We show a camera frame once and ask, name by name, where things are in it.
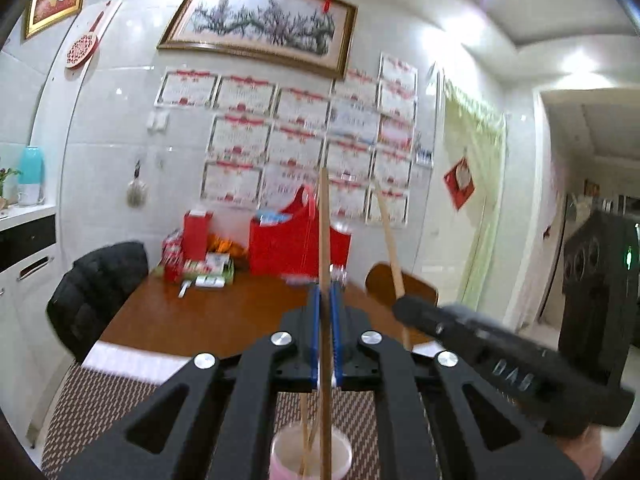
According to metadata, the teal white humidifier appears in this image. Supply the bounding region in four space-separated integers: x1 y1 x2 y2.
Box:
18 146 44 207

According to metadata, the red round wall ornament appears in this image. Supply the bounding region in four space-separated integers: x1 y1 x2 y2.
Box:
65 2 111 70

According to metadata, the white black sideboard cabinet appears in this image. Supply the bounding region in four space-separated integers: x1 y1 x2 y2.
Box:
1 208 70 448

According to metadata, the black jacket on chair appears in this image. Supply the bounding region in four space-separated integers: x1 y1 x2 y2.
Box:
46 240 149 363

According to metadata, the pink cylindrical utensil cup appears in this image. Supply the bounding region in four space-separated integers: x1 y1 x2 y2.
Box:
269 424 352 480

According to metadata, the brown polka dot placemat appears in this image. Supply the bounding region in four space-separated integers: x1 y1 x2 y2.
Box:
40 364 382 479

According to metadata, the red cola can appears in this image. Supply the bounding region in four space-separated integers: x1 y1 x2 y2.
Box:
162 243 183 284

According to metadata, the framed plum blossom painting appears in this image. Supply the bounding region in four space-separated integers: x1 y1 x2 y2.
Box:
157 0 358 80

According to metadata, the hanging round brush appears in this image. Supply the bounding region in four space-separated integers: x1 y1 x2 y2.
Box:
126 159 146 208

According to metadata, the green flat box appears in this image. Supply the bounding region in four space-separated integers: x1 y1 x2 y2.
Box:
182 252 234 284

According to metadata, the red gift bag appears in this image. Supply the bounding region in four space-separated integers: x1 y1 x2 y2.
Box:
247 185 320 278

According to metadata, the small green potted plant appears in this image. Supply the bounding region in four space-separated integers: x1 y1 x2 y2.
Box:
0 168 22 211

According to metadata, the red door poster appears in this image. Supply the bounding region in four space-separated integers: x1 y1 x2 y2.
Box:
444 157 475 210

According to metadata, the red tall box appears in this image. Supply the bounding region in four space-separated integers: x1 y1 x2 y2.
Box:
181 210 213 261

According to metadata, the wooden chopstick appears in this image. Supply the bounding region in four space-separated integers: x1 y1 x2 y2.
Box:
318 168 333 480
373 179 412 351

